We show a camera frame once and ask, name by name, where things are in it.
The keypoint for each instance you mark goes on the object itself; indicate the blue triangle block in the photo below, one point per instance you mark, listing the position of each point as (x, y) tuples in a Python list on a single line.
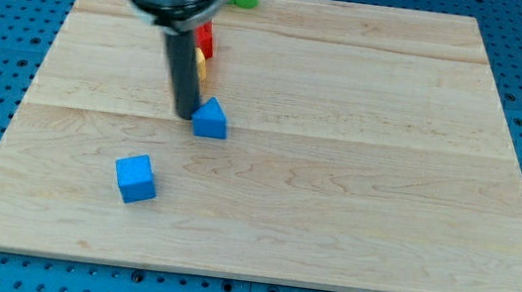
[(209, 121)]

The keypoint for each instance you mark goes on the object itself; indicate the yellow block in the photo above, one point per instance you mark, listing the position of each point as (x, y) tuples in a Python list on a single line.
[(201, 64)]

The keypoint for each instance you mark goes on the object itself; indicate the wooden board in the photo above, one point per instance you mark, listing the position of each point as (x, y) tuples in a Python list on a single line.
[(367, 151)]

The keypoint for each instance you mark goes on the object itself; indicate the red block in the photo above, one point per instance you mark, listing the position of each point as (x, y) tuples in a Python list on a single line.
[(204, 39)]

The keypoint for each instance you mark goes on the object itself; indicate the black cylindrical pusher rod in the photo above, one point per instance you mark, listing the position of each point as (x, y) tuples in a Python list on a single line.
[(184, 76)]

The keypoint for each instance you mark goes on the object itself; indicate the blue cube block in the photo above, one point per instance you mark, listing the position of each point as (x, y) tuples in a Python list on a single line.
[(135, 178)]

